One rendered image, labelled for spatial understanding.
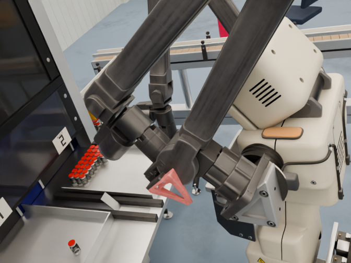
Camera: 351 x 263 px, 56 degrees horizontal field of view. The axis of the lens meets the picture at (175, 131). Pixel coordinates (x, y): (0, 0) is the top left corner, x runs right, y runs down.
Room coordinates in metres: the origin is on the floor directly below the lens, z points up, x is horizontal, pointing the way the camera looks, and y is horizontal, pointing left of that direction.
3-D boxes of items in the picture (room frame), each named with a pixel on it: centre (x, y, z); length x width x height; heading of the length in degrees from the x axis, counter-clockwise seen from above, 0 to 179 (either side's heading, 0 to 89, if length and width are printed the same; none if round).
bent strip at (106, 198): (0.74, 0.20, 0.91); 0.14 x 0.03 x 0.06; 65
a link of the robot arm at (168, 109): (0.92, 0.03, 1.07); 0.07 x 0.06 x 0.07; 65
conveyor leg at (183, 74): (1.82, -0.13, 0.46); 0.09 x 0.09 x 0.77; 66
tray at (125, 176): (0.93, 0.22, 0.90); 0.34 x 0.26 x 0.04; 65
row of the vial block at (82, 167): (0.99, 0.34, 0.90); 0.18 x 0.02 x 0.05; 155
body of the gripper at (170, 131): (0.92, 0.02, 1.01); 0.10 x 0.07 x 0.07; 66
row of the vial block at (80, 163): (1.00, 0.36, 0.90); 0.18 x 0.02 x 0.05; 155
